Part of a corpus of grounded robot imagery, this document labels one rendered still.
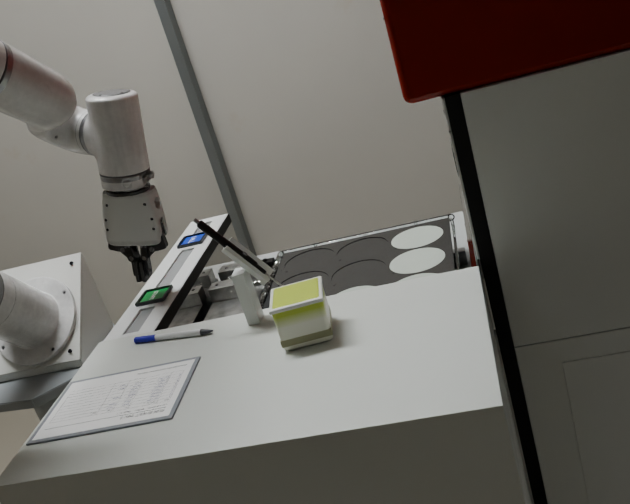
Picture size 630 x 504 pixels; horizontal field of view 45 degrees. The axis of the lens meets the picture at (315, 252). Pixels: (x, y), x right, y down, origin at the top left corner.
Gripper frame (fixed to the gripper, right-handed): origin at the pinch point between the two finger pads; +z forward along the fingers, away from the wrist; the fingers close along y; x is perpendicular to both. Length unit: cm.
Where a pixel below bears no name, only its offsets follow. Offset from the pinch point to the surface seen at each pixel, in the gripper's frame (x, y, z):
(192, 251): -19.9, -2.9, 5.3
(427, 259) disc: -6, -50, 1
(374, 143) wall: -167, -32, 24
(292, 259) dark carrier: -19.3, -23.7, 7.1
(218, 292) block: -10.5, -10.1, 10.0
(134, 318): 7.0, 0.0, 6.2
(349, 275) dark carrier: -5.8, -36.5, 4.5
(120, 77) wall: -176, 70, -5
